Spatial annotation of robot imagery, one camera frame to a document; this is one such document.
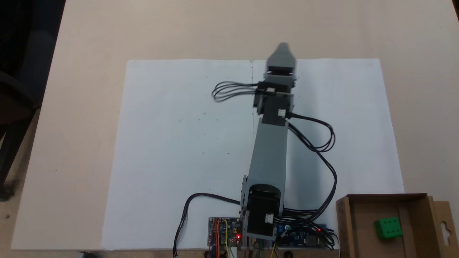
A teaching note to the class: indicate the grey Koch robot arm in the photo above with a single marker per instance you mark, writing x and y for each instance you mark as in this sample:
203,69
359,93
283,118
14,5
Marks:
269,154

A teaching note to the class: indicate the blue circuit board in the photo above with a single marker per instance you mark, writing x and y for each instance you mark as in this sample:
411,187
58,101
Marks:
301,236

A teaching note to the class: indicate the white paper sheet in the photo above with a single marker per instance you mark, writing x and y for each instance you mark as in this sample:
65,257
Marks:
172,161
351,107

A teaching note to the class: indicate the green die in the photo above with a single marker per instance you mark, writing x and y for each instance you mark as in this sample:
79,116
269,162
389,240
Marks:
389,228

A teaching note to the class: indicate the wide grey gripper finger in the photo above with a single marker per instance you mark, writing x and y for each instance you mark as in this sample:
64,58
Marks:
282,57

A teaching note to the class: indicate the brown cardboard box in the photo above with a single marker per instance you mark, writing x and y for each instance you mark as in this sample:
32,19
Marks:
358,229

